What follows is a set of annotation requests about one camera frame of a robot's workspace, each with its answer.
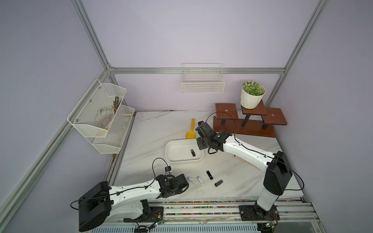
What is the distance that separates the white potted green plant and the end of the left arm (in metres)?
0.59

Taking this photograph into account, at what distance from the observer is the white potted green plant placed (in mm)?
835

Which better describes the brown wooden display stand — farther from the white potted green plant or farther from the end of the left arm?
the end of the left arm

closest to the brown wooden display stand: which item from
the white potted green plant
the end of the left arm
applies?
the white potted green plant

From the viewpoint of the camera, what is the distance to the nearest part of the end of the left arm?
57 centimetres
